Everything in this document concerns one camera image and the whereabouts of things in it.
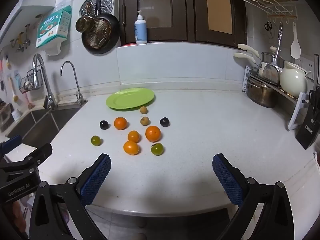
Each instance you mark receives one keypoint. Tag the small orange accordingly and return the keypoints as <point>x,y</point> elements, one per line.
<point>120,123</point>
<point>131,147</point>
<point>133,136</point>

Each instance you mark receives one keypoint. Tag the chrome kitchen faucet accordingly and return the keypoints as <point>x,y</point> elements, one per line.
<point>48,87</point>

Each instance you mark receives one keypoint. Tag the small brass saucepan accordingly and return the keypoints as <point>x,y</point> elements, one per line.
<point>84,23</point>

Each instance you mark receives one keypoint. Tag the round metal steamer rack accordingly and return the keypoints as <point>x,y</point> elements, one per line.
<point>106,2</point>

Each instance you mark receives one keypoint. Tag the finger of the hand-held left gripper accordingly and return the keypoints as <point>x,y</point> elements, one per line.
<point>37,153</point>
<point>12,141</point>

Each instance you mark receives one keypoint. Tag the dark plum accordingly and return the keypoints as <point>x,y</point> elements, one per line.
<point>104,124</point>
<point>165,122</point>

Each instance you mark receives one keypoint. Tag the brass wall hook rail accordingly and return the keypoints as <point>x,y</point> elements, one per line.
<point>25,41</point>

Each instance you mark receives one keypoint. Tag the thin gooseneck faucet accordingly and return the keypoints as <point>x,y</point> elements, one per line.
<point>77,86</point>

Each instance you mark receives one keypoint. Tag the steel sink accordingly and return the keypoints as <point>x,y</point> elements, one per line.
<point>40,125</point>

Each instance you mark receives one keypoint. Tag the metal ladle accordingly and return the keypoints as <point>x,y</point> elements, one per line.
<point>271,73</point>

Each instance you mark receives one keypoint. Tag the white ceramic jug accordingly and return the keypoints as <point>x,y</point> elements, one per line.
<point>292,82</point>

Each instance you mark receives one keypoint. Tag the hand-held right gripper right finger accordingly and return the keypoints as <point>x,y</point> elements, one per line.
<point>227,180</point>

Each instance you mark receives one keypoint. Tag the dark brown window frame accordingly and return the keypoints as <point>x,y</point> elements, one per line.
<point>190,10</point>

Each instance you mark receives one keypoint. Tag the orange tomato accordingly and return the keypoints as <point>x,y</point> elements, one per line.
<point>153,133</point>

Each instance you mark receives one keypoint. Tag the green plate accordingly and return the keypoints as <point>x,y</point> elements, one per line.
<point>130,98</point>

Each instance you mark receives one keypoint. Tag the white wall hook rack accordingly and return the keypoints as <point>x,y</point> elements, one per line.
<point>282,17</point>

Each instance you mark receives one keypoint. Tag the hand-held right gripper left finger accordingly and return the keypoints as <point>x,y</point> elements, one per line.
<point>96,177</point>

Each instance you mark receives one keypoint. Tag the white cup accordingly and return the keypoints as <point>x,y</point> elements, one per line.
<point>16,114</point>

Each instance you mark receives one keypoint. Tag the black scissors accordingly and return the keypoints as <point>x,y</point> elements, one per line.
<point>268,26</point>

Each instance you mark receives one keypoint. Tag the white dish rack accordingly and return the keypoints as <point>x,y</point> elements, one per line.
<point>295,120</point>

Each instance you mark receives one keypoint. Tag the black knife block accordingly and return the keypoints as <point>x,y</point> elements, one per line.
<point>308,130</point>

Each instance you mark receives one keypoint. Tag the steel pot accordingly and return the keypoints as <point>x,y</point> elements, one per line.
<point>261,95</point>

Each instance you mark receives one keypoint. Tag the black frying pan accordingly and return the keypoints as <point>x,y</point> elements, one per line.
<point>100,33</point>

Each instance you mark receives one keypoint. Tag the white wall outlet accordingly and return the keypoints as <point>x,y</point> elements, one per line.
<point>306,63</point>

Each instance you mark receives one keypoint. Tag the blue white pump bottle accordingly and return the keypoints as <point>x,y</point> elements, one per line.
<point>140,30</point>

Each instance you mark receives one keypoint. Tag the teal white bag box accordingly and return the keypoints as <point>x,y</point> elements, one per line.
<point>52,27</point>

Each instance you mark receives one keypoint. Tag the white rice paddle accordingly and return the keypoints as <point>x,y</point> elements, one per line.
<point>295,47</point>

